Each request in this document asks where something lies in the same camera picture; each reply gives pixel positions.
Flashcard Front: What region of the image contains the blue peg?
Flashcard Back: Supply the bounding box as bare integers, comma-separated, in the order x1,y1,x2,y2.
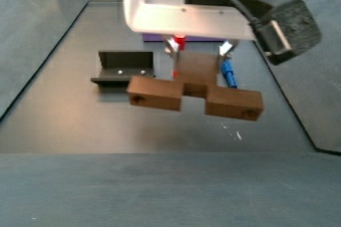
220,60,236,89

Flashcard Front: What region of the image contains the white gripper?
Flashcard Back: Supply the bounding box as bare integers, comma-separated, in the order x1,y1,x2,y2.
121,0,309,73

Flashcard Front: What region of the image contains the brown T-shaped block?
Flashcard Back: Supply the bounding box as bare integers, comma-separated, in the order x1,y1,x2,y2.
127,51,263,121

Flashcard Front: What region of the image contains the black angle fixture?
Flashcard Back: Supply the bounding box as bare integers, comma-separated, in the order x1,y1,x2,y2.
91,51,155,87

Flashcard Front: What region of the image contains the red peg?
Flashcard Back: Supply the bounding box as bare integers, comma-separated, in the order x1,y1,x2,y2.
171,35,184,77

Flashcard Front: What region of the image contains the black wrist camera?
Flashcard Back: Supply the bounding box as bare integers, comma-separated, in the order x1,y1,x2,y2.
251,0,321,66

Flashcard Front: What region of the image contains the purple base block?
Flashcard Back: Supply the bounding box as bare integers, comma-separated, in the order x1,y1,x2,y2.
142,33,226,43

